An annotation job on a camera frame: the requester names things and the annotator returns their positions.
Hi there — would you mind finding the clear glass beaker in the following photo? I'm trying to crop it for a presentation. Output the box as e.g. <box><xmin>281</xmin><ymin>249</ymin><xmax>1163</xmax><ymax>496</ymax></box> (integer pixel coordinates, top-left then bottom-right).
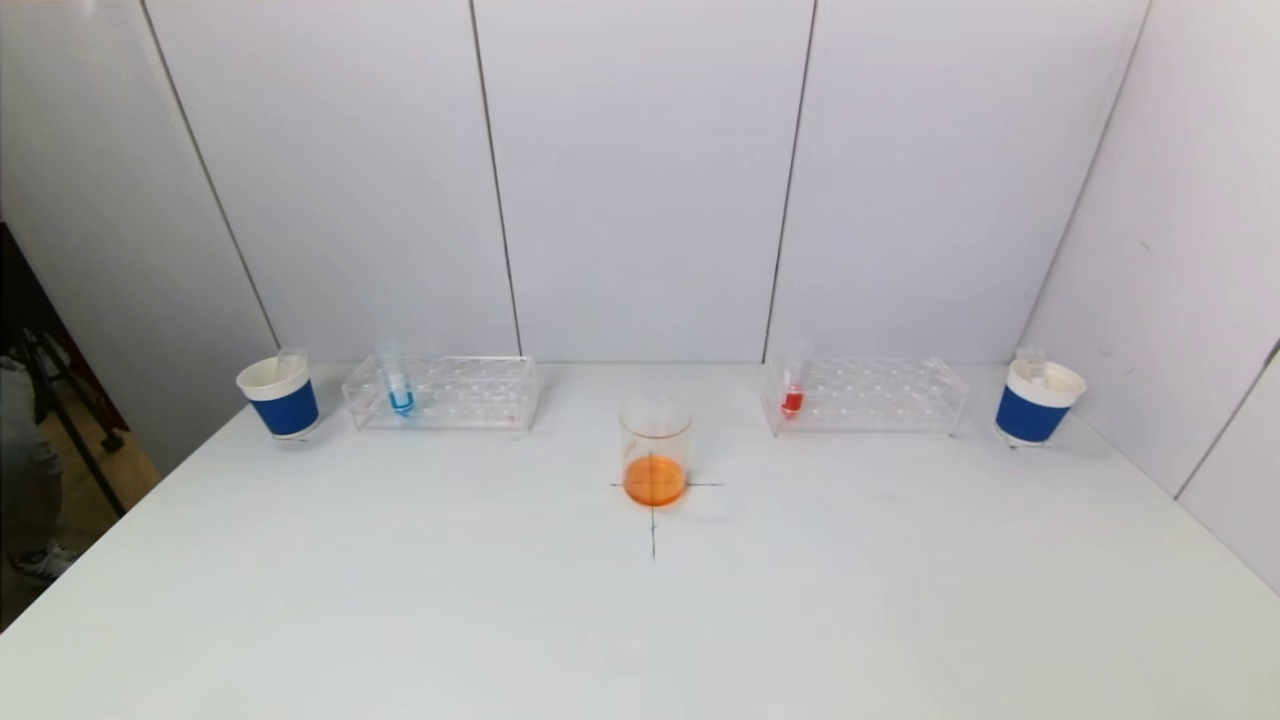
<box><xmin>619</xmin><ymin>395</ymin><xmax>694</xmax><ymax>508</ymax></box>

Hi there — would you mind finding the test tube with red liquid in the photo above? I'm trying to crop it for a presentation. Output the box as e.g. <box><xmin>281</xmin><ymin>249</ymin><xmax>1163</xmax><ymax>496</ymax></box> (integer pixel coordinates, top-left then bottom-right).
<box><xmin>780</xmin><ymin>340</ymin><xmax>816</xmax><ymax>420</ymax></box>

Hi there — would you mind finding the clear acrylic test tube rack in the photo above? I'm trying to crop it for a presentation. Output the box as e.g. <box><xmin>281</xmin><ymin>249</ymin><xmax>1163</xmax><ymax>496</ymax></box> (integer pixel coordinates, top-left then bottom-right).
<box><xmin>341</xmin><ymin>354</ymin><xmax>541</xmax><ymax>433</ymax></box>
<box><xmin>760</xmin><ymin>355</ymin><xmax>971</xmax><ymax>438</ymax></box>

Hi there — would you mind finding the test tube with blue liquid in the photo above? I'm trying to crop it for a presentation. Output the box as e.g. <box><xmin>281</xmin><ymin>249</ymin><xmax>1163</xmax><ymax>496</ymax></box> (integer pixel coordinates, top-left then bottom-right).
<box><xmin>378</xmin><ymin>340</ymin><xmax>417</xmax><ymax>419</ymax></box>

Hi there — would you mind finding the white paper cup blue band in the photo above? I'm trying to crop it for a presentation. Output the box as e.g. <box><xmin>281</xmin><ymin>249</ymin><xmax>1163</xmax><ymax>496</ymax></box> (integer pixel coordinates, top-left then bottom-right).
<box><xmin>994</xmin><ymin>358</ymin><xmax>1088</xmax><ymax>448</ymax></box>
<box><xmin>236</xmin><ymin>354</ymin><xmax>321</xmax><ymax>441</ymax></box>

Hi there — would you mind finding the black metal stand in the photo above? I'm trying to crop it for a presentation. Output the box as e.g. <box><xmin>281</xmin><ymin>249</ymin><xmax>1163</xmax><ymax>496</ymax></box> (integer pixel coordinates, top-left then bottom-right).
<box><xmin>0</xmin><ymin>225</ymin><xmax>128</xmax><ymax>519</ymax></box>

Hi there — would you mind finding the black and white shoe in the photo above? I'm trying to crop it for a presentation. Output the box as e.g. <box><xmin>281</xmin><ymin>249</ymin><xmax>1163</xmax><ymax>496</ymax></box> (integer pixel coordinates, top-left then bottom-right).
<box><xmin>10</xmin><ymin>543</ymin><xmax>79</xmax><ymax>584</ymax></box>

